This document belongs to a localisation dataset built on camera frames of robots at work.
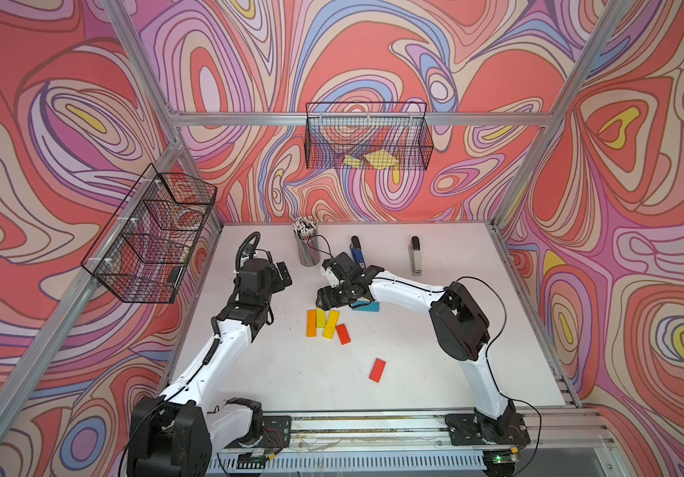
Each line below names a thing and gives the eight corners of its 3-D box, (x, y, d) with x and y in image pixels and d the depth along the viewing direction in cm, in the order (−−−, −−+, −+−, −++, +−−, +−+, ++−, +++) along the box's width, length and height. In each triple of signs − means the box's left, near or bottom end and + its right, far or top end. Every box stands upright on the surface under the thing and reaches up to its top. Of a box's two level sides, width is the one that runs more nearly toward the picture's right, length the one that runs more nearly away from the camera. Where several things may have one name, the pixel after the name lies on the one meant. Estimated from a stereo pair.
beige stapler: (412, 275, 106) (415, 267, 102) (407, 245, 115) (409, 236, 111) (422, 275, 106) (426, 267, 102) (416, 245, 115) (419, 236, 111)
